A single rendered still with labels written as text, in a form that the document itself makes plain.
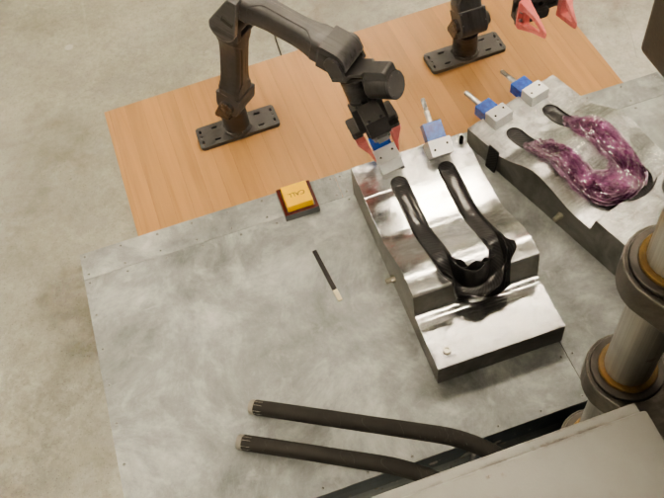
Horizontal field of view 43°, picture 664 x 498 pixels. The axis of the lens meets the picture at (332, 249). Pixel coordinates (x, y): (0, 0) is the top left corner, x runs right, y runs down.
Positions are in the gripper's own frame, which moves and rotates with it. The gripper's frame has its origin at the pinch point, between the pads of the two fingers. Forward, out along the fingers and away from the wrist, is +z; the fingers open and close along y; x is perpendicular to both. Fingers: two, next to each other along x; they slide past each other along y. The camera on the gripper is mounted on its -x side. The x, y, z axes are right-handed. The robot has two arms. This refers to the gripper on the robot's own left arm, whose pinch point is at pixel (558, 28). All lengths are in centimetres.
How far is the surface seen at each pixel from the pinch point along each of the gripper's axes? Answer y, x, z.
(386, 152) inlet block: -33.9, 24.6, -3.3
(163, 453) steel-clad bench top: -96, 37, 37
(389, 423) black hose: -55, 27, 51
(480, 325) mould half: -31, 31, 38
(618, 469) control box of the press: -43, -32, 83
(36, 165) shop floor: -129, 125, -123
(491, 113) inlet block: -6.4, 31.2, -9.2
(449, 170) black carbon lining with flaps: -21.8, 30.4, 2.2
